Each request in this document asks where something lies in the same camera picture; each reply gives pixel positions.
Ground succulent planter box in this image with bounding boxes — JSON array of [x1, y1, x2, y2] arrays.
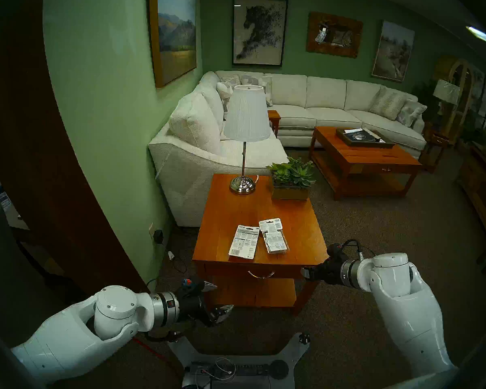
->
[[266, 156, 318, 201]]

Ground white wire coil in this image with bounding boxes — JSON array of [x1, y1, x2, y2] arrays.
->
[[213, 358, 236, 381]]

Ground black framed horse picture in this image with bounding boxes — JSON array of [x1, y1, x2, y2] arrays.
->
[[232, 0, 289, 67]]

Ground arched wooden cabinet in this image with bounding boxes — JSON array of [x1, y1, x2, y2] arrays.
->
[[435, 56, 475, 145]]

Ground ceiling light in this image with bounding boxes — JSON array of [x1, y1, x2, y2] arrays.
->
[[466, 25, 486, 47]]

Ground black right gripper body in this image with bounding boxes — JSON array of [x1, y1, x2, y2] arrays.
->
[[313, 258, 345, 286]]

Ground wood framed mirror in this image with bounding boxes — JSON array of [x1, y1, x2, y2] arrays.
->
[[306, 11, 364, 59]]

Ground dark wooden tray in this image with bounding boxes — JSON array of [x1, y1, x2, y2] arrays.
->
[[335, 128, 395, 149]]

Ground wooden coffee table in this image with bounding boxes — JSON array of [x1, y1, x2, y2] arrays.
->
[[309, 126, 423, 201]]

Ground orange wooden end table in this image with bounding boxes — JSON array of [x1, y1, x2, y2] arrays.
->
[[192, 173, 329, 315]]

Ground dark red end table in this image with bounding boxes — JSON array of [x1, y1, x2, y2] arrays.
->
[[419, 127, 451, 173]]

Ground dark cover book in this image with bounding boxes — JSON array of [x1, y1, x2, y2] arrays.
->
[[343, 128, 381, 143]]

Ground black power cord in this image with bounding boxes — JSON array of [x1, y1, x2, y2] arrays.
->
[[162, 242, 189, 274]]

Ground mountain landscape painting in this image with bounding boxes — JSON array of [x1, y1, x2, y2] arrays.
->
[[148, 0, 198, 89]]

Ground red cable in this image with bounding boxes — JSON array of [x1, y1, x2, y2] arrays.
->
[[132, 338, 183, 376]]

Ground cream sectional sofa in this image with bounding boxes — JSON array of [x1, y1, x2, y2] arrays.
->
[[148, 70, 428, 227]]

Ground small wooden side table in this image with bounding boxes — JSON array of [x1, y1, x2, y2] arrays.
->
[[267, 110, 281, 138]]

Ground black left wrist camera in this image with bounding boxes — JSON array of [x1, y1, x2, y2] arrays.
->
[[176, 277, 206, 295]]

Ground tree landscape painting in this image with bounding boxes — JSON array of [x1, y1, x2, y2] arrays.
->
[[371, 19, 416, 83]]

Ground striped beige throw pillow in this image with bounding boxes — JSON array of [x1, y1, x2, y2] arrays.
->
[[369, 86, 407, 120]]

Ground brown wooden door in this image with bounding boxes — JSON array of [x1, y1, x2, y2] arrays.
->
[[0, 0, 146, 293]]

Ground large Command hooks card package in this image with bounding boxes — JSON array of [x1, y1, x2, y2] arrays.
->
[[228, 224, 260, 260]]

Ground black power strip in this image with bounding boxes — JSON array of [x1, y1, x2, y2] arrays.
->
[[190, 361, 270, 378]]

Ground white shade table lamp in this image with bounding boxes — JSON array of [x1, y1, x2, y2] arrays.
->
[[224, 85, 271, 195]]

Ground small clear Command blister package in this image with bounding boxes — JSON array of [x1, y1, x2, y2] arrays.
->
[[258, 218, 289, 255]]

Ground black camera cable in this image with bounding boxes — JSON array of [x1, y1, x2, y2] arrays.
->
[[146, 277, 185, 291], [342, 239, 375, 261]]

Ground wooden sideboard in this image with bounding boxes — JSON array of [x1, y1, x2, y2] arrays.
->
[[456, 141, 486, 241]]

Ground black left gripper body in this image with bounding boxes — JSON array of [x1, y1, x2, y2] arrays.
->
[[177, 291, 211, 324]]

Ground wooden drawer with metal handle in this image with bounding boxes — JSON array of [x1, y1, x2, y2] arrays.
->
[[200, 264, 308, 280]]

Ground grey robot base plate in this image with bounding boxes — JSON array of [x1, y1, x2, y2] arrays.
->
[[168, 332, 310, 389]]

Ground black right camera cable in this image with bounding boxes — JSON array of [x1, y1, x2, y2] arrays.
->
[[342, 239, 375, 261]]

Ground black left camera cable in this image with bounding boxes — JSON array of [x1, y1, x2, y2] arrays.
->
[[146, 277, 185, 291]]

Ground black round disk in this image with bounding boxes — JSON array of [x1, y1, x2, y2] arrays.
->
[[269, 360, 289, 380]]

